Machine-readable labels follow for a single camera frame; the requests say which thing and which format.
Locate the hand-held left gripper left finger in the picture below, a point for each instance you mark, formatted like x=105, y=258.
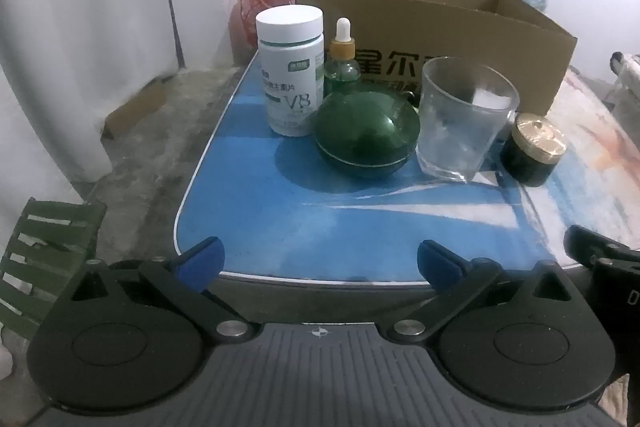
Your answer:
x=202, y=261

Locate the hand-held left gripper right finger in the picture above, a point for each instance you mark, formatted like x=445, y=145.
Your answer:
x=440, y=261

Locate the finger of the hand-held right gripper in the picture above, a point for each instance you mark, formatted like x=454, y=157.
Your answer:
x=592, y=244

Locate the black jar with gold lid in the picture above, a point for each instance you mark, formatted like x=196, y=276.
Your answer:
x=530, y=157

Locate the clear glass cup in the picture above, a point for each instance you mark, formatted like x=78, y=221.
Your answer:
x=450, y=142

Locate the round dark green jar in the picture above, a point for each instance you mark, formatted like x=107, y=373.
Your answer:
x=360, y=132

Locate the white pill bottle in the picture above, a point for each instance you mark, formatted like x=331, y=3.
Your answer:
x=290, y=72

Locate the green dropper bottle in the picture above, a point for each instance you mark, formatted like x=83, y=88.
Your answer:
x=341, y=74

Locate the brown cardboard box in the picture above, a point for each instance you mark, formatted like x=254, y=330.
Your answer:
x=450, y=27

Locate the green slatted plastic chair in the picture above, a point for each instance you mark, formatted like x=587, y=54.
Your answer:
x=60, y=227

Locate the flat cardboard piece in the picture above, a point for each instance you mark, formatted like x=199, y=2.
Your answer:
x=135, y=109

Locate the grey white blanket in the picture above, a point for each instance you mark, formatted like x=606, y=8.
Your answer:
x=631, y=68

